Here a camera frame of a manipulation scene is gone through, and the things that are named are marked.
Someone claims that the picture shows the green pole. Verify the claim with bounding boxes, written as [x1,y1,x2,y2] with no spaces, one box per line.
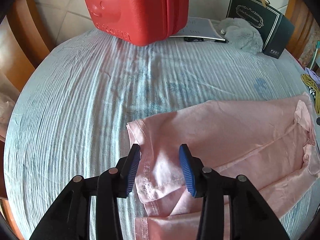
[311,42,320,69]

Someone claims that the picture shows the red small suitcase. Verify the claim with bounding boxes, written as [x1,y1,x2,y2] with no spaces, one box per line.
[80,0,189,47]

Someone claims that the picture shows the black pen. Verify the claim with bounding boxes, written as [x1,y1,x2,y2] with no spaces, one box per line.
[184,37,228,44]

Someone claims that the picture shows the pink pants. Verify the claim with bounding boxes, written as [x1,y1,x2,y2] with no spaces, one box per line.
[126,92,318,240]

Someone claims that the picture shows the dark green gift bag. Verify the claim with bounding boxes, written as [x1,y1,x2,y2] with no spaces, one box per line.
[226,0,296,60]

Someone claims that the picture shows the grey plush toy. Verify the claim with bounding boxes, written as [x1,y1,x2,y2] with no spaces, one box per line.
[219,18,264,54]

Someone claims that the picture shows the white notebook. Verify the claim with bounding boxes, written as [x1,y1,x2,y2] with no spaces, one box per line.
[170,17,225,42]

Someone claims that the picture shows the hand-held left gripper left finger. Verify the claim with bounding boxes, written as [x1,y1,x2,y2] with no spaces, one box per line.
[29,144,142,240]

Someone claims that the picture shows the light blue bed sheet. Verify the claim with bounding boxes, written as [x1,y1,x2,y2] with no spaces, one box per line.
[4,27,316,240]

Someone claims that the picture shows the floral cloth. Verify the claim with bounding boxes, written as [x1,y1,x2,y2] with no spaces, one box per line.
[299,30,320,68]

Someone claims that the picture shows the white padded headboard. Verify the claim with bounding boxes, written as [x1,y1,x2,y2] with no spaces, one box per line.
[27,0,293,34]

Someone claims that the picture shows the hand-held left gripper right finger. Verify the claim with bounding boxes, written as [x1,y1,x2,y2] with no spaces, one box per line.
[179,144,292,240]

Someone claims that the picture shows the mustard yellow garment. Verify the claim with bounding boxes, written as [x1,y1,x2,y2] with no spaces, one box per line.
[301,74,318,93]

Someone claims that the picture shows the black white checkered cloth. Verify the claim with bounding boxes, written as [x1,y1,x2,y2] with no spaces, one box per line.
[309,87,320,113]

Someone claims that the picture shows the purple printed shirt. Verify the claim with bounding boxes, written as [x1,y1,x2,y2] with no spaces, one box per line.
[305,68,320,86]

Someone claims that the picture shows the wooden headboard frame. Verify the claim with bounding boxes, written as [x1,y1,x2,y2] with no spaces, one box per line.
[5,0,54,83]
[285,0,316,61]

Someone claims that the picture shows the pink plastic bag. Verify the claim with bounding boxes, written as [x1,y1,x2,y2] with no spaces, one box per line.
[0,90,17,136]

